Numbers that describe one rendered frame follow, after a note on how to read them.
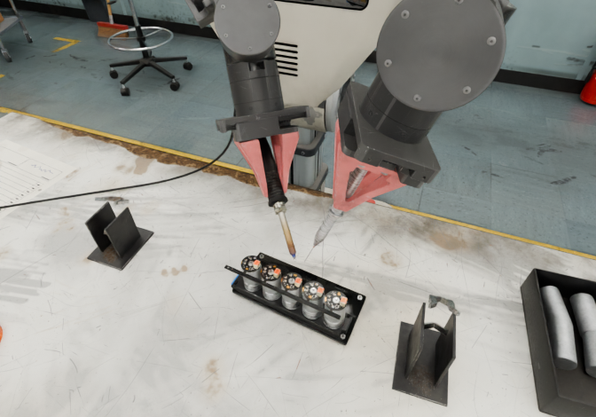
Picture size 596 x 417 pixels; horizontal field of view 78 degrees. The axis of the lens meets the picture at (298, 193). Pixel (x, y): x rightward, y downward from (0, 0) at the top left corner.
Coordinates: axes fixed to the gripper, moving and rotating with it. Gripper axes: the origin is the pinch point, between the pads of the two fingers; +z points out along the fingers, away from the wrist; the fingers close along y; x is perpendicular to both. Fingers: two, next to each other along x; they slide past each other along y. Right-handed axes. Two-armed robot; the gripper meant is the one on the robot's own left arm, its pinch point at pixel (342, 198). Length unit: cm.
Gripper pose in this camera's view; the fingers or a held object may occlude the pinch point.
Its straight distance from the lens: 35.8
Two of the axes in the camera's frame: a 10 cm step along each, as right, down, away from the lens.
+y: -0.2, 6.7, -7.4
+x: 9.4, 2.7, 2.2
